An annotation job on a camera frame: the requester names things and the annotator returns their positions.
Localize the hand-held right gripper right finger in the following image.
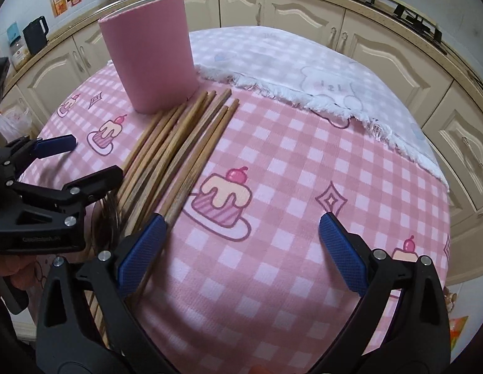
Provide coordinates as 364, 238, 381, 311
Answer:
318, 212, 451, 374

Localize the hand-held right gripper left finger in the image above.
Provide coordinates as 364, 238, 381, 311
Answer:
36, 213, 176, 374

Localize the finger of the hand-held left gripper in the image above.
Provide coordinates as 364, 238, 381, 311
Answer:
13, 165, 124, 227
0, 135, 78, 182

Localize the bundle of wooden chopsticks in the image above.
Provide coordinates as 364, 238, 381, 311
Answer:
86, 89, 240, 349

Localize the pink cup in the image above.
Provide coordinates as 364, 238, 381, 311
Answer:
98, 0, 199, 114

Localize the person's left hand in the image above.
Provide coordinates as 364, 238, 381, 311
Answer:
4, 255, 45, 293

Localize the white plastic bag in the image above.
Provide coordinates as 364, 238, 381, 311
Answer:
0, 107, 32, 143

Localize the pink checked cake-print tablecloth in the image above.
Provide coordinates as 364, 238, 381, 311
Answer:
19, 64, 450, 374

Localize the clear jar with white lid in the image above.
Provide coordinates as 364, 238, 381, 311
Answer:
10, 37, 31, 70

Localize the black electric kettle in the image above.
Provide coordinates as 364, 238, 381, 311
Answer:
22, 16, 50, 56

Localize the orange bag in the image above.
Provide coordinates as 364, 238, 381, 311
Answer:
447, 315, 470, 351

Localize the white checked fringed cloth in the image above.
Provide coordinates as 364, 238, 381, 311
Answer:
189, 25, 450, 193

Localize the cream kitchen cabinet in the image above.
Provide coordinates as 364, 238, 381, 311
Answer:
0, 0, 483, 285

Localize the black gas stove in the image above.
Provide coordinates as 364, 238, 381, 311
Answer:
311, 0, 448, 55

